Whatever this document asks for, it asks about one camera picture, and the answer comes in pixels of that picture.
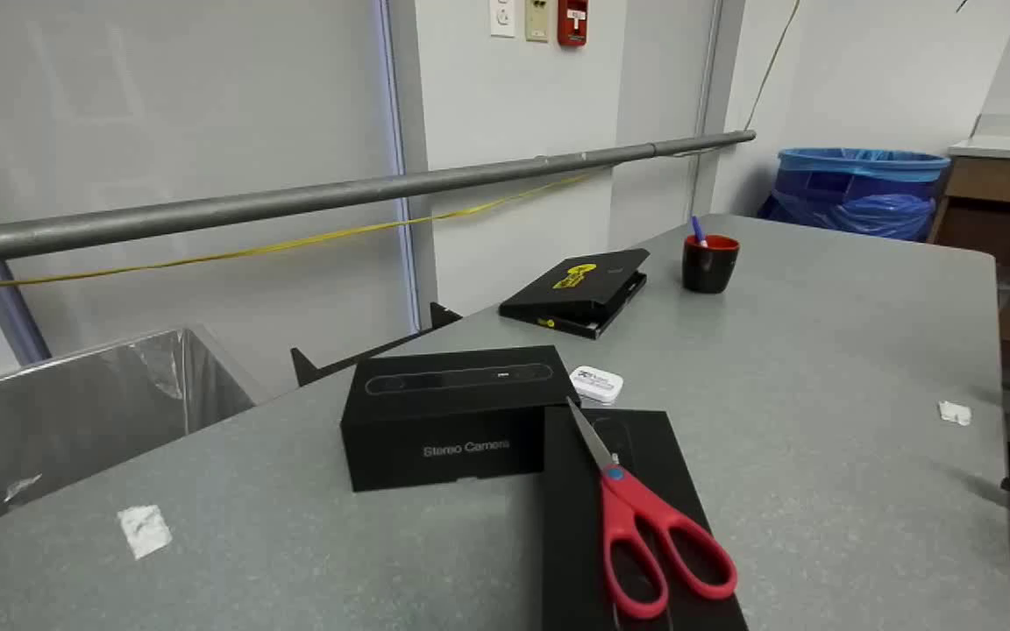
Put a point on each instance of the blue capped white marker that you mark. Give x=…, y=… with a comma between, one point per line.
x=696, y=230

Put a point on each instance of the black mug red inside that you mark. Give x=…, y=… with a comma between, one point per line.
x=708, y=271

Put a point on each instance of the small white eraser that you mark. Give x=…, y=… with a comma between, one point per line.
x=599, y=382

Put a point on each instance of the blue grey vertical strut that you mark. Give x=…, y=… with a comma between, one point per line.
x=396, y=175

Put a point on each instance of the long black cardboard box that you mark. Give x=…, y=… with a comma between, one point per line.
x=669, y=456

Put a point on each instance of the red fire alarm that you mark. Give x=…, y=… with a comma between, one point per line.
x=572, y=21

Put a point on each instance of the blue lined trash bin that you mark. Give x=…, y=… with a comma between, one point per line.
x=857, y=193

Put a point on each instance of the white tape piece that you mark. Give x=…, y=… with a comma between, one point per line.
x=145, y=531
x=955, y=413

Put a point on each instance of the wooden cabinet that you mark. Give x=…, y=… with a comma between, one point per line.
x=1001, y=223

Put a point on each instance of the black box with camera picture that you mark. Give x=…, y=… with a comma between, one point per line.
x=448, y=407

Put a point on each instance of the grey metal rail pole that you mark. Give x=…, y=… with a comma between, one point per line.
x=296, y=200

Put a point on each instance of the beige wall plate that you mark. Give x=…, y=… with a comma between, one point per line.
x=537, y=19

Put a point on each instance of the white wall switch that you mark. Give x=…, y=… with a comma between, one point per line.
x=504, y=14

